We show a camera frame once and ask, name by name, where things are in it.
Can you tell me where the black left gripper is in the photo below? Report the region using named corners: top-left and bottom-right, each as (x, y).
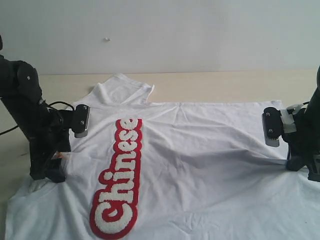
top-left (28, 106), bottom-right (75, 183)

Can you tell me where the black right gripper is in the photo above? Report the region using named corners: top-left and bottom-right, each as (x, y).
top-left (282, 108), bottom-right (320, 182)

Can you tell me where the white t-shirt red lettering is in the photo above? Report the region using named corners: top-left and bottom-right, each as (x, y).
top-left (5, 74), bottom-right (320, 240)

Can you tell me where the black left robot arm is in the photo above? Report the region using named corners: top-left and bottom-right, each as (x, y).
top-left (0, 55), bottom-right (74, 183)

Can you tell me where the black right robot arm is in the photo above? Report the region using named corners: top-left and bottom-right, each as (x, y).
top-left (283, 72), bottom-right (320, 182)

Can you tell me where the orange neck label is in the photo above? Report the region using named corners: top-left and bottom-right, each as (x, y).
top-left (56, 152), bottom-right (63, 159)

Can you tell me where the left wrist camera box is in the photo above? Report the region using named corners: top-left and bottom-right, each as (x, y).
top-left (71, 104), bottom-right (90, 139)

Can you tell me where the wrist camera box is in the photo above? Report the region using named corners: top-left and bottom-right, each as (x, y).
top-left (71, 104), bottom-right (90, 139)
top-left (261, 107), bottom-right (283, 148)

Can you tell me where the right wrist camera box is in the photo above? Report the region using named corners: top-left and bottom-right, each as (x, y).
top-left (261, 107), bottom-right (283, 148)

